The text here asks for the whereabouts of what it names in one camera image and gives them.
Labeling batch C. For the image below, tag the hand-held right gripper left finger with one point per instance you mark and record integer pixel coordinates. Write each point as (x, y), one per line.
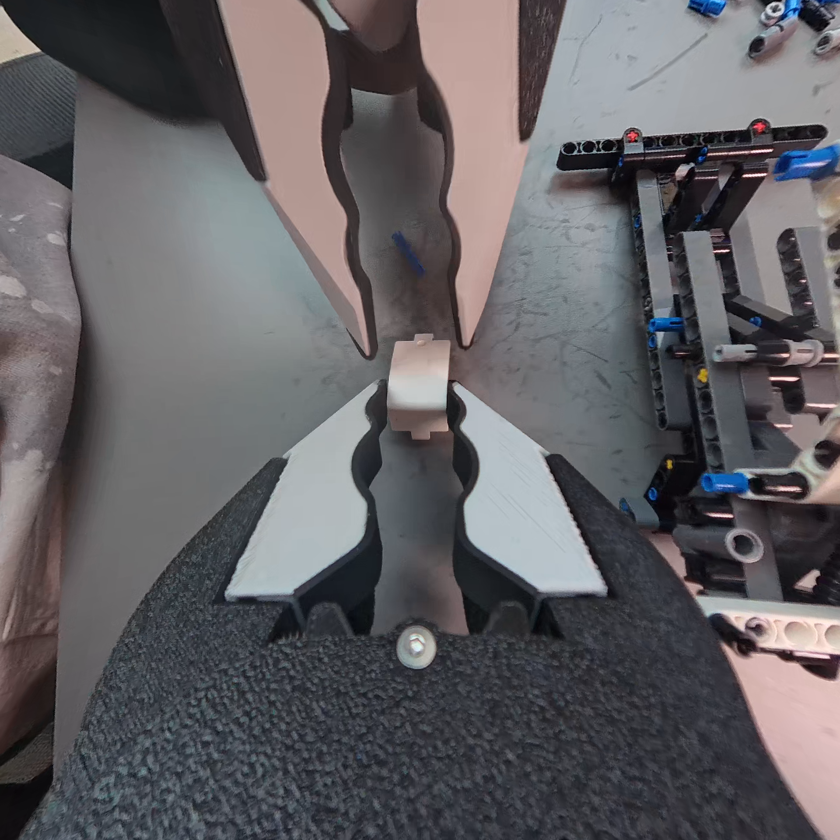
(308, 525)

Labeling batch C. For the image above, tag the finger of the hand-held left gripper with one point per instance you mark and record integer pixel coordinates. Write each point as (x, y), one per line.
(289, 131)
(479, 131)

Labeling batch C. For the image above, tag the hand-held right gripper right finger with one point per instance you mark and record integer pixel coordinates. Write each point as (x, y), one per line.
(525, 525)

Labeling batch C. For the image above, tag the white curved brick panel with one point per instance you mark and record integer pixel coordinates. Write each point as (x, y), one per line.
(417, 387)

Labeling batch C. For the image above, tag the brick-built truck chassis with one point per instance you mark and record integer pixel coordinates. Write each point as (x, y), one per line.
(709, 328)

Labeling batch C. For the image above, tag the person's left forearm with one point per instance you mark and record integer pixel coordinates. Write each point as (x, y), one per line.
(98, 52)

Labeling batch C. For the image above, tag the grey desk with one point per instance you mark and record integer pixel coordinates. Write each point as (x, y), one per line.
(164, 328)

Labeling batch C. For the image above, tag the grey bleached hoodie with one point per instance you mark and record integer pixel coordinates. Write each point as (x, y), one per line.
(33, 394)

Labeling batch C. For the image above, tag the pile of blue black brick pins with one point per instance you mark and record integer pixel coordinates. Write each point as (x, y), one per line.
(771, 36)

